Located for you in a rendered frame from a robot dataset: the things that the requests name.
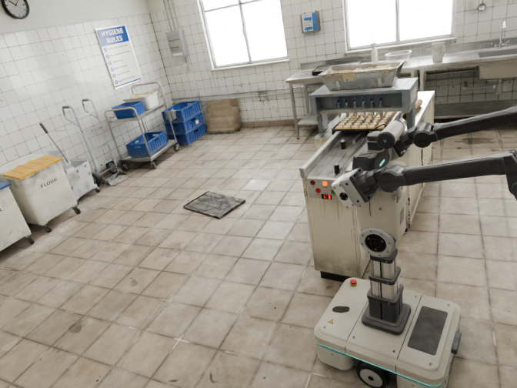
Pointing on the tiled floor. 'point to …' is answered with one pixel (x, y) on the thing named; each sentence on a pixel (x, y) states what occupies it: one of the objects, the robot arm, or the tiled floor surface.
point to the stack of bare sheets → (214, 205)
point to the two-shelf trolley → (142, 132)
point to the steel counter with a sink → (476, 54)
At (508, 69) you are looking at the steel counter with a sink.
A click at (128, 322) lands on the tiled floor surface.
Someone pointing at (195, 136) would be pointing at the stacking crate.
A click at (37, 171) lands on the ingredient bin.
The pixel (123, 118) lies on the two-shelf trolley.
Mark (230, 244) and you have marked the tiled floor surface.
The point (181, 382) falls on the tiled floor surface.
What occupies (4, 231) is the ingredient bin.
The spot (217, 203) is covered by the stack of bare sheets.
